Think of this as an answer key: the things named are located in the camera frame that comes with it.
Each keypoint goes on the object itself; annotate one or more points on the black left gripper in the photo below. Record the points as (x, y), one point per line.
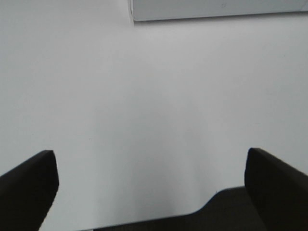
(228, 210)

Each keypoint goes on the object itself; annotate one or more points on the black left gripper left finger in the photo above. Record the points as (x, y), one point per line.
(27, 192)

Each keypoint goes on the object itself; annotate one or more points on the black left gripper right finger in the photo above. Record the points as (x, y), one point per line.
(278, 191)

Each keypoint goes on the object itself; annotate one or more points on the white microwave door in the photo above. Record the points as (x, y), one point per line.
(155, 10)

